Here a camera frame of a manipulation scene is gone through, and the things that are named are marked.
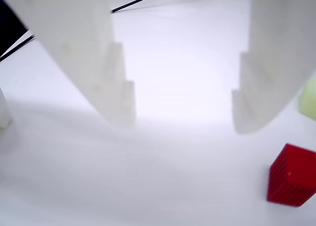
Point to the white plastic part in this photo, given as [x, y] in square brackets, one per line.
[4, 112]

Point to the pale yellow sponge block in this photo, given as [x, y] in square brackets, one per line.
[309, 97]

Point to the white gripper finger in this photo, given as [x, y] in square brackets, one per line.
[74, 50]
[276, 50]

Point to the red cube block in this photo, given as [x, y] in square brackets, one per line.
[291, 176]

